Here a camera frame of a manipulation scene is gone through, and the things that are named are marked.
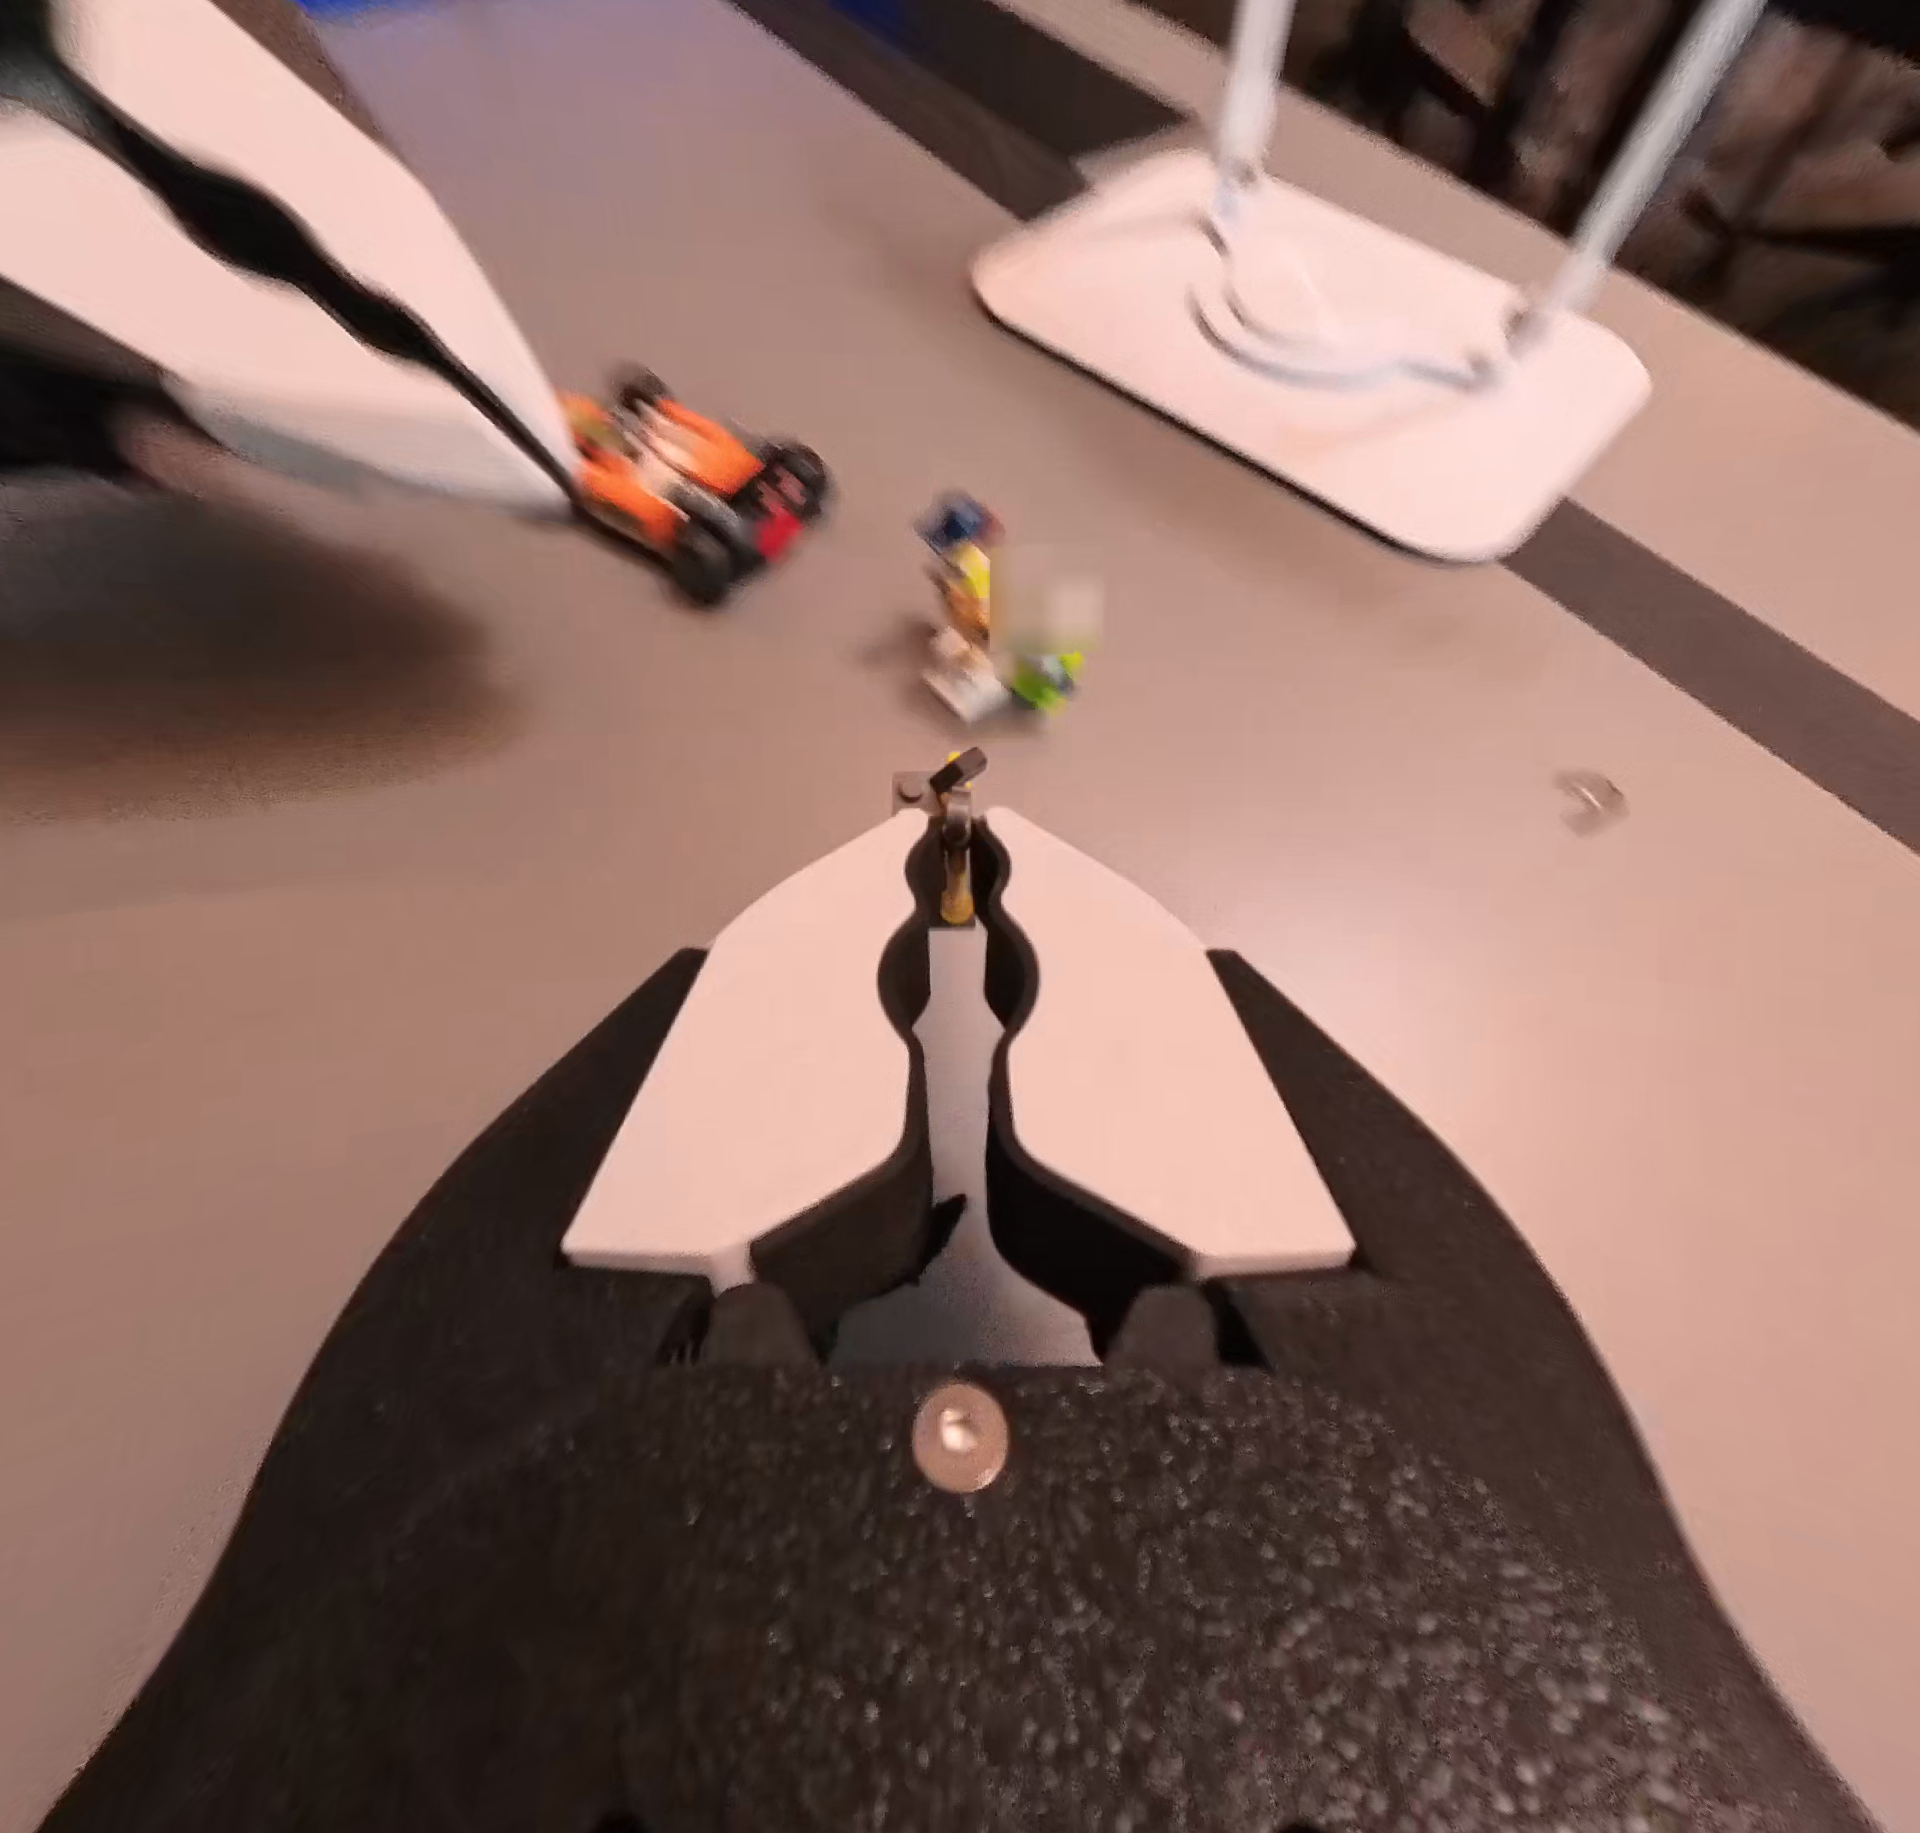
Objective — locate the white lime lego minifigure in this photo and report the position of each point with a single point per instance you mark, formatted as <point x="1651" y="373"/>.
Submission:
<point x="961" y="663"/>

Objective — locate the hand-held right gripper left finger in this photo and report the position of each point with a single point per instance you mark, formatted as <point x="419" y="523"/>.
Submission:
<point x="750" y="1098"/>

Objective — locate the orange lego race car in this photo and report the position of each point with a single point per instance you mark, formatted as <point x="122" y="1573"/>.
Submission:
<point x="684" y="467"/>

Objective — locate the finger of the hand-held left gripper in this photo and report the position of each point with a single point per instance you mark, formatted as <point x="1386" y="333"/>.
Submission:
<point x="271" y="124"/>
<point x="180" y="289"/>

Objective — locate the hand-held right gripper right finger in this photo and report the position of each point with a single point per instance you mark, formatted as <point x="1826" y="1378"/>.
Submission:
<point x="1170" y="1098"/>

